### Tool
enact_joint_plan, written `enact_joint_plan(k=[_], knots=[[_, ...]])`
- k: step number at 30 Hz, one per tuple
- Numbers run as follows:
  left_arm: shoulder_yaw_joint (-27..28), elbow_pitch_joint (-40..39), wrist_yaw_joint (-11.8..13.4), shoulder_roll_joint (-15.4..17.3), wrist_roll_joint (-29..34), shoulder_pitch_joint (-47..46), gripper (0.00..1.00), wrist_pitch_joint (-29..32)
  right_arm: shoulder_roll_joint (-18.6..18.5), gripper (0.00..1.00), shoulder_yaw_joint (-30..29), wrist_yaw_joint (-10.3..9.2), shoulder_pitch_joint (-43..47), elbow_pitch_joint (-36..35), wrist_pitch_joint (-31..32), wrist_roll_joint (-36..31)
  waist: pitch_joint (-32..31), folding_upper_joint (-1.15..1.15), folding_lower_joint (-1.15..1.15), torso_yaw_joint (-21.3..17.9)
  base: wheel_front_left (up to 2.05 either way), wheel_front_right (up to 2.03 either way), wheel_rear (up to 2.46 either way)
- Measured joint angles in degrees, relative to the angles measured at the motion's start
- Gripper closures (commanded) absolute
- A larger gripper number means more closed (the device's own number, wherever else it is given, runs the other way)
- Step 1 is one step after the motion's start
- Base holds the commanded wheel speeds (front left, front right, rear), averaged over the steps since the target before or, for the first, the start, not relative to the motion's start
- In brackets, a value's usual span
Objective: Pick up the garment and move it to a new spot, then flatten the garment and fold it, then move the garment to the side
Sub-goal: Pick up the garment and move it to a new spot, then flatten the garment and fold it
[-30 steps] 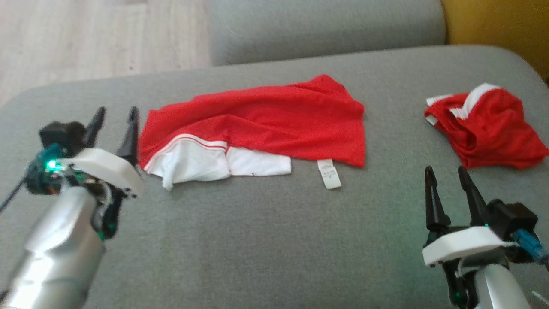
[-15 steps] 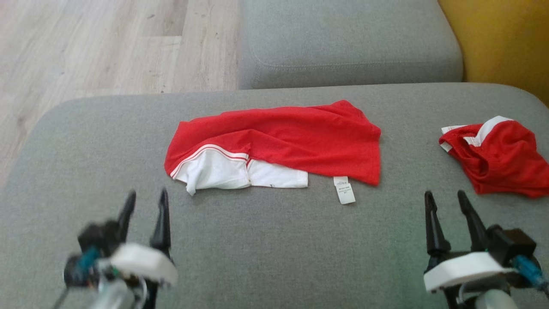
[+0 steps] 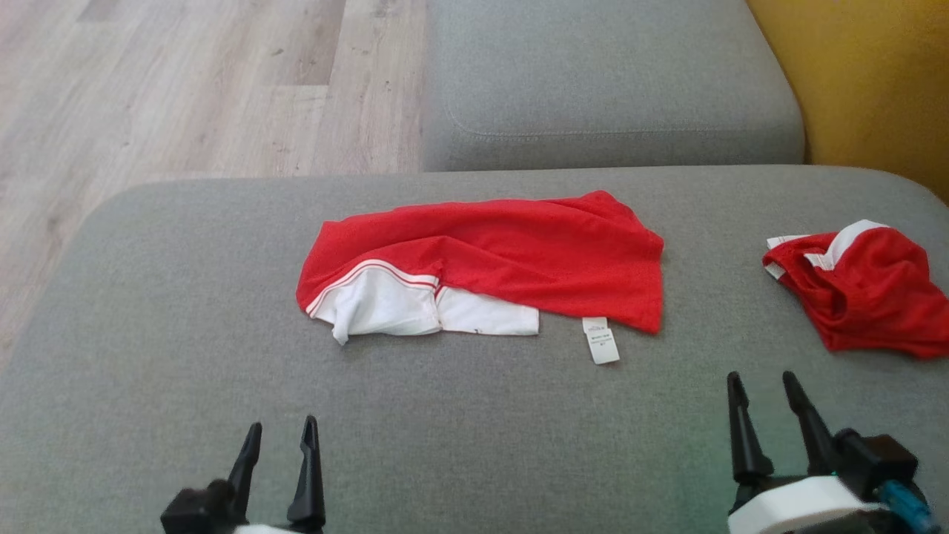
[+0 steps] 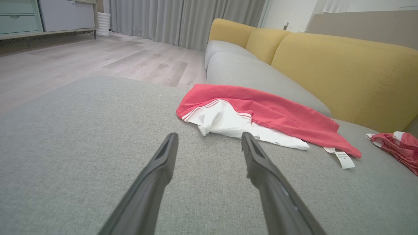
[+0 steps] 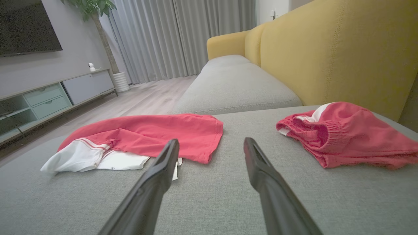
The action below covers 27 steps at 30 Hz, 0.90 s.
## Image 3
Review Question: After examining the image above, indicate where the red white jersey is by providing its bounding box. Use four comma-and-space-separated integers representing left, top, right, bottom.
295, 190, 666, 366

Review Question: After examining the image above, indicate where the red garment with white trim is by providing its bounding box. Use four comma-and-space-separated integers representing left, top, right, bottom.
762, 219, 949, 360

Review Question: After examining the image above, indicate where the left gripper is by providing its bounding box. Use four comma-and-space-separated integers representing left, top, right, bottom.
222, 415, 327, 534

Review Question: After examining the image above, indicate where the large grey sofa seat cushion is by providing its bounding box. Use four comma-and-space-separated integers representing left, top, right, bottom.
0, 165, 949, 534

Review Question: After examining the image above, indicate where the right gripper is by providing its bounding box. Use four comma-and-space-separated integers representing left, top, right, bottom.
727, 371, 890, 534

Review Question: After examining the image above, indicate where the blue cable connector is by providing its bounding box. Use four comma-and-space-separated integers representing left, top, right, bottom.
873, 480, 939, 534

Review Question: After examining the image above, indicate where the small grey sofa cushion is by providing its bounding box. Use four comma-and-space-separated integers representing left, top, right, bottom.
421, 0, 807, 173

